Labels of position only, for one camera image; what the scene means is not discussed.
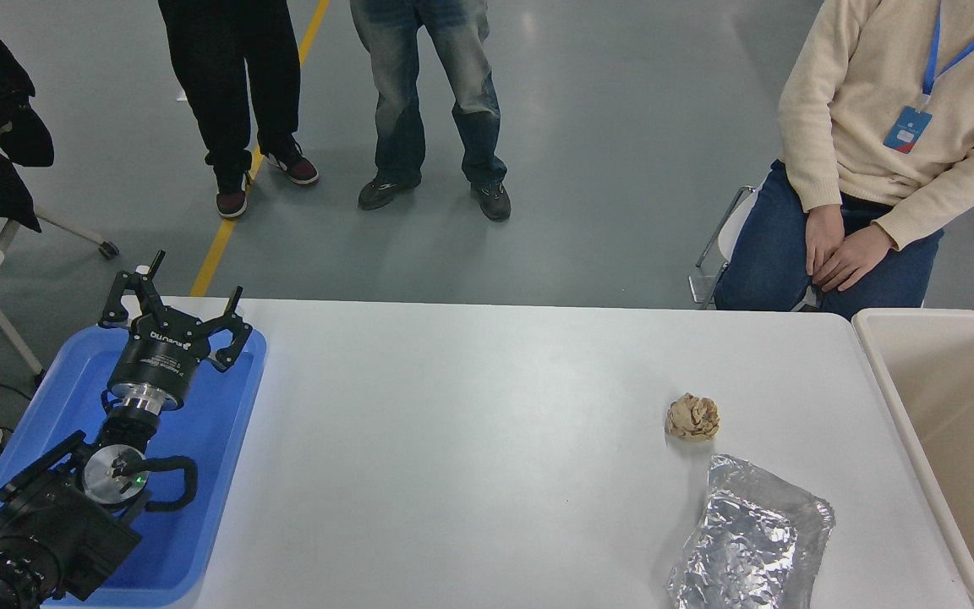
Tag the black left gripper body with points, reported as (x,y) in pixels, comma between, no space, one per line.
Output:
(159,359)

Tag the seated person's right hand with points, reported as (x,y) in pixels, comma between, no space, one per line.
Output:
(823,237)

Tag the seated person's left hand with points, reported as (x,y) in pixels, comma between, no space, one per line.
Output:
(857,254)

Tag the blue plastic tray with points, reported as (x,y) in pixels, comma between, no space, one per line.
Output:
(216,423)

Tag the wheeled office chair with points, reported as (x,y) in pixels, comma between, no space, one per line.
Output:
(73,233)

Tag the standing person in black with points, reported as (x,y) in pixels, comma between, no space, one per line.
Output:
(229,76)

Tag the standing person in denim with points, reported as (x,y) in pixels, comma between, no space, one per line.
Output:
(407,85)

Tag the crumpled tan paper ball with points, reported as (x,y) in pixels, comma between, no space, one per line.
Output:
(692,417)

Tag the grey metal folding chair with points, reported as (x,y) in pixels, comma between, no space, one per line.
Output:
(719,237)

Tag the crumpled silver foil tray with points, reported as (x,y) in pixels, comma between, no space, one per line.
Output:
(749,541)

